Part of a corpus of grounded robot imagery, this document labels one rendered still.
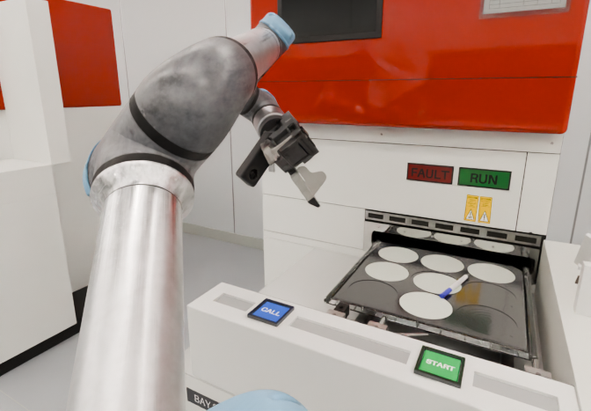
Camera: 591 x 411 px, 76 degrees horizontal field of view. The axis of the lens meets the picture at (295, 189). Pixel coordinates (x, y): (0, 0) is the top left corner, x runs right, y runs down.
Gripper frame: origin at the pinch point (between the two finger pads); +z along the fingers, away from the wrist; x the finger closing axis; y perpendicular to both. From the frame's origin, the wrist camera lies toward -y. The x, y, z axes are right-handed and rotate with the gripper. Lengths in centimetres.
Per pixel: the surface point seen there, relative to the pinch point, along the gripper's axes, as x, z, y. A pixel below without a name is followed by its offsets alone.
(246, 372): 6.4, 20.6, -22.7
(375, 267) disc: 35.4, -0.4, 0.0
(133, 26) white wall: 18, -336, -66
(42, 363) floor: 56, -79, -169
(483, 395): 10.1, 38.8, 6.0
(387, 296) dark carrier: 28.9, 11.2, -0.2
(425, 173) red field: 37.7, -16.3, 24.5
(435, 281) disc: 38.4, 9.5, 9.5
